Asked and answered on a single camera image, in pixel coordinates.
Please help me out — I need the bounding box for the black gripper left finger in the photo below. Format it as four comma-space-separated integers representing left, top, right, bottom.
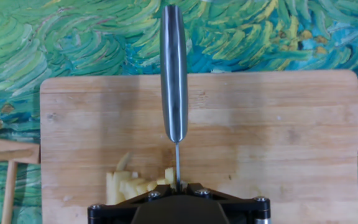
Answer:
87, 184, 177, 224

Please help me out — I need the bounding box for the wooden peg rack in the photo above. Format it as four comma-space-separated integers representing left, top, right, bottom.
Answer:
0, 136, 41, 224

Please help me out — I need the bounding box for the painted landscape tablecloth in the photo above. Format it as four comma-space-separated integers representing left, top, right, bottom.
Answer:
0, 0, 358, 224

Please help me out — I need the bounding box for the bamboo cutting board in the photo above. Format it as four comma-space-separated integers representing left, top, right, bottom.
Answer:
39, 70, 358, 224

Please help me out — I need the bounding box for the thin potato slice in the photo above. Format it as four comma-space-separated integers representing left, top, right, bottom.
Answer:
116, 151, 132, 172

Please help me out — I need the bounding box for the steel kitchen knife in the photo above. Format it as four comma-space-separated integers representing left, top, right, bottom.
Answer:
160, 4, 188, 192

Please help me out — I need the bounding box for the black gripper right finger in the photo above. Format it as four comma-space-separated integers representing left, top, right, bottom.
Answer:
180, 183, 272, 224

